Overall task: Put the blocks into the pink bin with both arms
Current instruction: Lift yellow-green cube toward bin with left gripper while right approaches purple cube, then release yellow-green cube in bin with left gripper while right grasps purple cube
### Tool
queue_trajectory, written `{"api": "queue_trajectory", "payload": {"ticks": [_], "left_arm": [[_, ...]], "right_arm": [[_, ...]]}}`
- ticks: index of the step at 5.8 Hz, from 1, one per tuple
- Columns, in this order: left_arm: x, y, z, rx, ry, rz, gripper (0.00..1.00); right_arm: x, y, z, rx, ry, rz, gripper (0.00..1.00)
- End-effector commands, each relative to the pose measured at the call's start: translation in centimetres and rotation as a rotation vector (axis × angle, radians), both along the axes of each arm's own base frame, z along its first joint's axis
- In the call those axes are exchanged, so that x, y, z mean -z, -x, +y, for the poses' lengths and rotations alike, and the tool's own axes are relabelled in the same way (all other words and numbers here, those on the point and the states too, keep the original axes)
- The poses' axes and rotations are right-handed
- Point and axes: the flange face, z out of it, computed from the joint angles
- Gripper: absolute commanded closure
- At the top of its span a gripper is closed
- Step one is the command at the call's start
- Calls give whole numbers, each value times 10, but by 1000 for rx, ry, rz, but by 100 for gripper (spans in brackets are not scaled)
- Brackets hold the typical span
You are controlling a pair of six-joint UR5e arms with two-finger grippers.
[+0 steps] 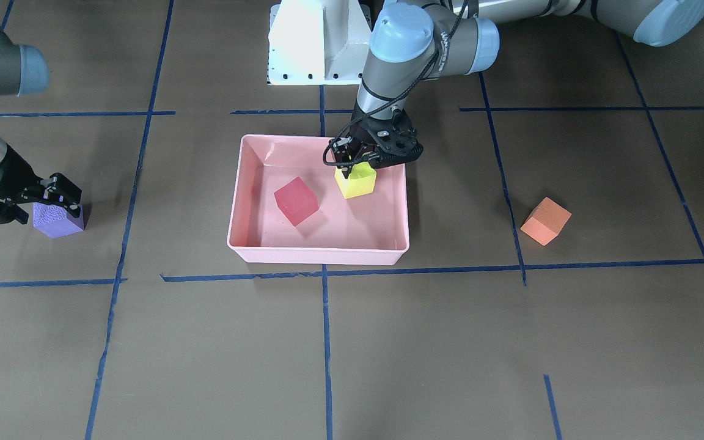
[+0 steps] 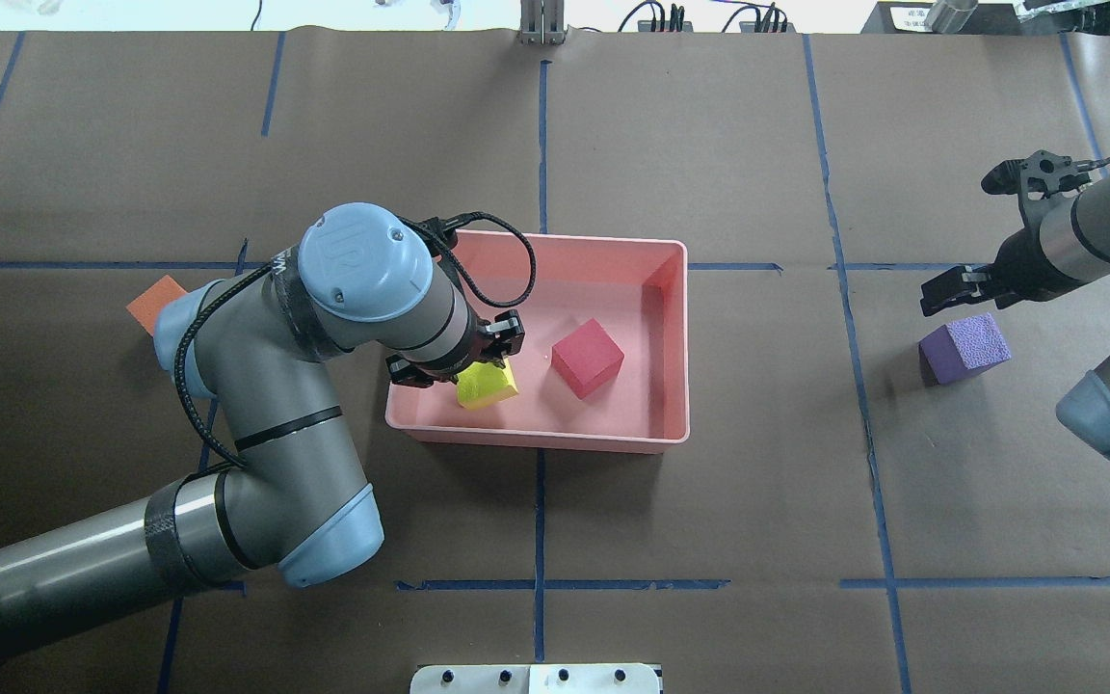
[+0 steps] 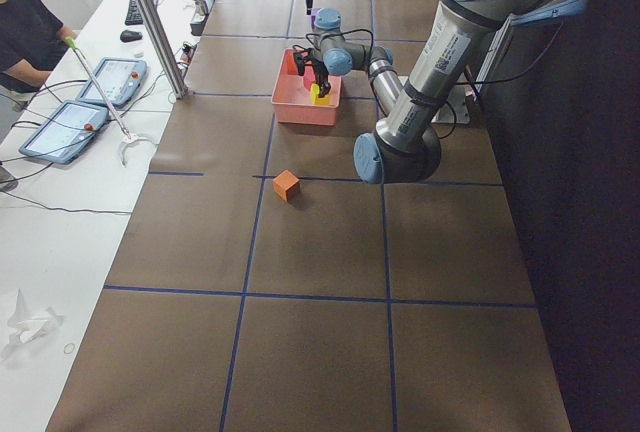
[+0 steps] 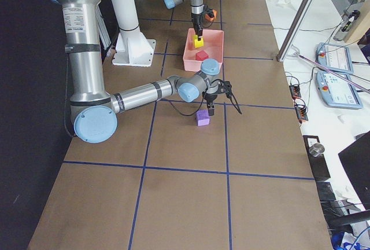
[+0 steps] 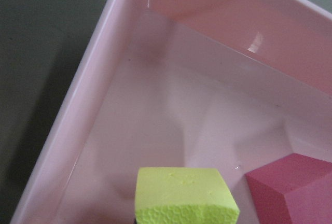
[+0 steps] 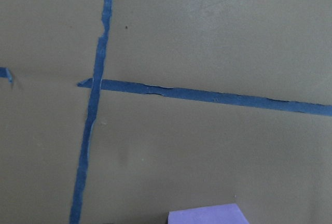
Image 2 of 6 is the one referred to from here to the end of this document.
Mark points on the pink plastic bin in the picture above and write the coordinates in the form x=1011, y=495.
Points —
x=637, y=291

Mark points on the yellow foam block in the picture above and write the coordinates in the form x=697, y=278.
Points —
x=485, y=383

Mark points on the pink foam block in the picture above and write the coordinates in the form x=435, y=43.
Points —
x=587, y=359

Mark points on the purple foam block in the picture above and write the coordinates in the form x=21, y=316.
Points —
x=963, y=348

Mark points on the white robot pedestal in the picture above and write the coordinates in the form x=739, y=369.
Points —
x=624, y=677

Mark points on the orange foam block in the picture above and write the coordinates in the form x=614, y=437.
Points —
x=145, y=308

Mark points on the aluminium frame post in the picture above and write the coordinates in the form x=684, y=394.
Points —
x=542, y=22

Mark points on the black box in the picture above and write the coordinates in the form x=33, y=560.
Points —
x=919, y=18

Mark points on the metal cup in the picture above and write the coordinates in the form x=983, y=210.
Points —
x=948, y=17

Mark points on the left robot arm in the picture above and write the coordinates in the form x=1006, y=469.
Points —
x=248, y=361

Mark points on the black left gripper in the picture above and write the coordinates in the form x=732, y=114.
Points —
x=505, y=337

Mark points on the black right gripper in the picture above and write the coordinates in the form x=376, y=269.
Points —
x=1018, y=262

